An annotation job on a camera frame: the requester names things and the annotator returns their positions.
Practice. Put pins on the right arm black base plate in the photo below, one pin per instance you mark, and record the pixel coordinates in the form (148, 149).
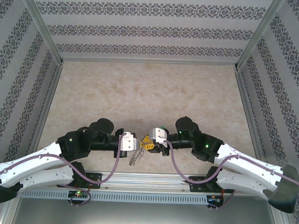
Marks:
(194, 187)

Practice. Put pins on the large metal keyring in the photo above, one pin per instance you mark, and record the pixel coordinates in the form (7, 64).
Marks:
(133, 161)

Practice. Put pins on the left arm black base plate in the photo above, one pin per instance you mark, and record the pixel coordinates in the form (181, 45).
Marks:
(97, 179)

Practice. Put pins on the aluminium upright post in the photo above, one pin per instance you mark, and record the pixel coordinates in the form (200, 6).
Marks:
(40, 25)
(259, 35)

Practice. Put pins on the long aluminium mounting rail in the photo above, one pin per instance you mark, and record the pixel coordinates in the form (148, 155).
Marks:
(146, 182)

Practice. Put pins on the right aluminium side rail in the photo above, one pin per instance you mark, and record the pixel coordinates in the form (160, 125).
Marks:
(252, 121)

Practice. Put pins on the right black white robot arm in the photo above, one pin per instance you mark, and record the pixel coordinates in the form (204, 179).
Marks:
(249, 161)

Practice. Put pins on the grey sheet metal panel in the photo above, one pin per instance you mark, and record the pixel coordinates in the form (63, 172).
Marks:
(144, 218)

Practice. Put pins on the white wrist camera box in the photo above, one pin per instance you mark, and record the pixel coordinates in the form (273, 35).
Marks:
(127, 142)
(158, 136)

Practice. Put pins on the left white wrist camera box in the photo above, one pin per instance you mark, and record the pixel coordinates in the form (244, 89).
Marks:
(127, 142)

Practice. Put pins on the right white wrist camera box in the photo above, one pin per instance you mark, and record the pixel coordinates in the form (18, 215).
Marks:
(158, 136)

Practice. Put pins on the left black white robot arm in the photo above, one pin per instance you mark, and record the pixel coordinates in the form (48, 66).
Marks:
(20, 175)

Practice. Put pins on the aluminium side rail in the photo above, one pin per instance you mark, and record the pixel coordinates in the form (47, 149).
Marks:
(252, 121)
(45, 112)

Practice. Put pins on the left aluminium side rail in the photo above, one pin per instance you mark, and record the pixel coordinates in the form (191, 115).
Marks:
(45, 112)

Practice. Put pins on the left aluminium frame bar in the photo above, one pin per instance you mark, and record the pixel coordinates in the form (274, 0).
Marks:
(7, 215)

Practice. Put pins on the right aluminium upright post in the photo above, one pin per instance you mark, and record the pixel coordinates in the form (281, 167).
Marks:
(259, 35)

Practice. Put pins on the left aluminium upright post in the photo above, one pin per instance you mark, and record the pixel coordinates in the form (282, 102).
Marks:
(40, 25)

